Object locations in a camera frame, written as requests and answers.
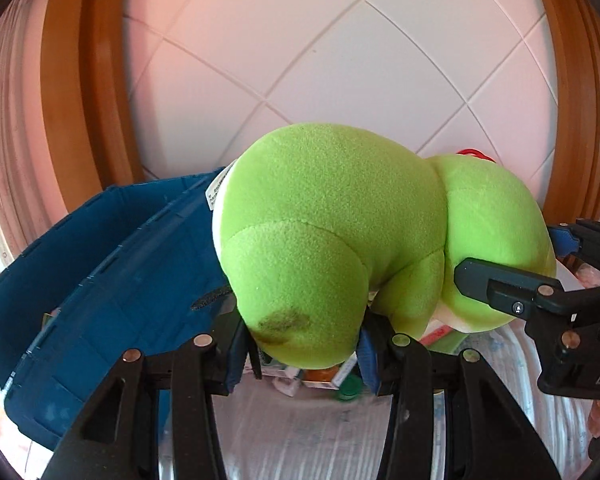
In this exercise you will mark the pale pink curtain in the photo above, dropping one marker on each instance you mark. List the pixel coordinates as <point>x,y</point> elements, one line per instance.
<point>10,135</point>

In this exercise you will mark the pile of medicine boxes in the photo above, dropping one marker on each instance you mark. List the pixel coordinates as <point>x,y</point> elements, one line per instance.
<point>300,375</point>

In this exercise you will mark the white cloth-covered desktop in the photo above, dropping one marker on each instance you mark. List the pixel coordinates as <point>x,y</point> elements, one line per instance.
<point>305,440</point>

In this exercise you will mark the blue plastic crate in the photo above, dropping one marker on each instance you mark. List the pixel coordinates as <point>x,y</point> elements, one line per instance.
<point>105,285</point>

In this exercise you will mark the pink tissue pack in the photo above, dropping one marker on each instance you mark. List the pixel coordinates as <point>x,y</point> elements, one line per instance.
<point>592,272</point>

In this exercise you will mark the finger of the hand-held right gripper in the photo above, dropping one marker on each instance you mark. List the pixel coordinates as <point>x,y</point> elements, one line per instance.
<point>560,239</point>
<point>505,282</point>

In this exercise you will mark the wooden wall frame post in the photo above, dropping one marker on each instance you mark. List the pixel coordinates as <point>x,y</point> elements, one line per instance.
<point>575,110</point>
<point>85,60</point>

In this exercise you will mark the green round cap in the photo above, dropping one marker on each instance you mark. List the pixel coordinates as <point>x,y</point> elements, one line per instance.
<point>348,391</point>

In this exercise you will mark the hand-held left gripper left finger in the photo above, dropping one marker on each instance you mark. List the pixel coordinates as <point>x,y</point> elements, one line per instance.
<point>236,362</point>

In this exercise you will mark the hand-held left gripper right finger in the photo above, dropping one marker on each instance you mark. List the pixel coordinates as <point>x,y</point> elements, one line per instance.
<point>369,365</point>

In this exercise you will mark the large lime green plush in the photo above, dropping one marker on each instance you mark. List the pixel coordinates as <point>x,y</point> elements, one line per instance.
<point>330,210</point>

